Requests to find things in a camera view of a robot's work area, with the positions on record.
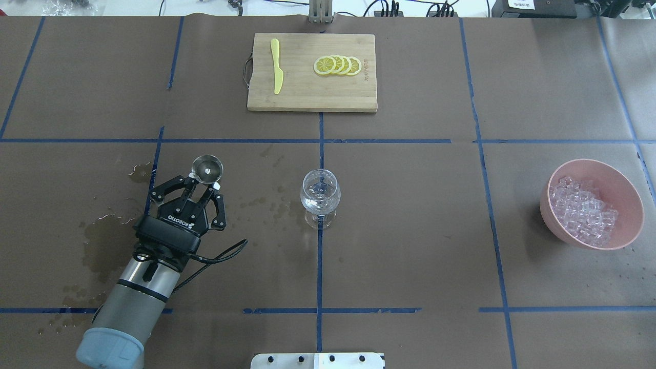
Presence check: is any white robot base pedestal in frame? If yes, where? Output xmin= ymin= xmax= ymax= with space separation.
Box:
xmin=250 ymin=352 xmax=386 ymax=368

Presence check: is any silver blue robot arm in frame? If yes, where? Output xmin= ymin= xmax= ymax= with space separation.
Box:
xmin=76 ymin=174 xmax=228 ymax=368

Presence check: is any clear wine glass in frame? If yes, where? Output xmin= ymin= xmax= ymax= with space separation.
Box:
xmin=300 ymin=169 xmax=341 ymax=230

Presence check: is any yellow plastic knife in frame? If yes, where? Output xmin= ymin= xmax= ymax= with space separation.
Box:
xmin=270 ymin=39 xmax=285 ymax=94

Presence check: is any pink bowl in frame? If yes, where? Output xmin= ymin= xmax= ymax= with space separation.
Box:
xmin=539 ymin=159 xmax=645 ymax=250

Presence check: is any aluminium frame post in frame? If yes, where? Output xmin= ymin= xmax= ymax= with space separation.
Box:
xmin=307 ymin=0 xmax=334 ymax=24

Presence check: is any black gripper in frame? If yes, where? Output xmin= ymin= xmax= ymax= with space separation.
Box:
xmin=133 ymin=175 xmax=227 ymax=257

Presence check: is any clear ice cubes pile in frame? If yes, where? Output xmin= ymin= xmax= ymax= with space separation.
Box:
xmin=548 ymin=177 xmax=619 ymax=247

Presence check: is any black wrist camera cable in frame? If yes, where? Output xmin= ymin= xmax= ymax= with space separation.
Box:
xmin=174 ymin=239 xmax=249 ymax=294

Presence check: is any steel jigger cup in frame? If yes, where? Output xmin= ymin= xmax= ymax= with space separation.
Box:
xmin=190 ymin=155 xmax=223 ymax=186

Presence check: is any lemon slice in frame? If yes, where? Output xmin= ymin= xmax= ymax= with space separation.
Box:
xmin=313 ymin=54 xmax=363 ymax=76

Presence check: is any bamboo cutting board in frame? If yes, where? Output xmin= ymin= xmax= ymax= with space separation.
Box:
xmin=248 ymin=33 xmax=379 ymax=114

